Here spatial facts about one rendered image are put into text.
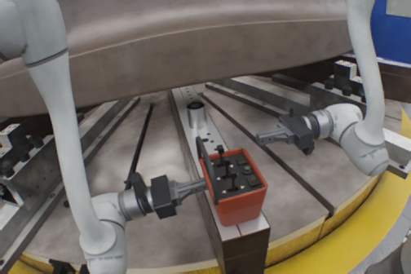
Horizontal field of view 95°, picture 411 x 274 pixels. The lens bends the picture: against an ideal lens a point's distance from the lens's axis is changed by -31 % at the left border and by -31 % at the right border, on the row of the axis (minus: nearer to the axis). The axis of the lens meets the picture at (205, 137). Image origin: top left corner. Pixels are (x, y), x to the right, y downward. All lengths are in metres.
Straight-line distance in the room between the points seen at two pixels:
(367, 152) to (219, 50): 0.77
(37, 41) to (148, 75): 0.74
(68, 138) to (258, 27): 0.98
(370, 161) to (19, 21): 0.87
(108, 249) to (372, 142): 0.72
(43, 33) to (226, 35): 0.86
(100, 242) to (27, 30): 0.47
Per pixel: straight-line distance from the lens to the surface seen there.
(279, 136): 0.73
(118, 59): 1.15
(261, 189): 0.63
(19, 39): 0.51
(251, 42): 1.23
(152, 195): 0.71
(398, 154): 1.67
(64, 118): 0.56
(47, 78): 0.53
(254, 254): 0.79
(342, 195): 1.39
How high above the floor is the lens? 1.24
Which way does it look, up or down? 31 degrees down
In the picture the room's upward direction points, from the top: 7 degrees counter-clockwise
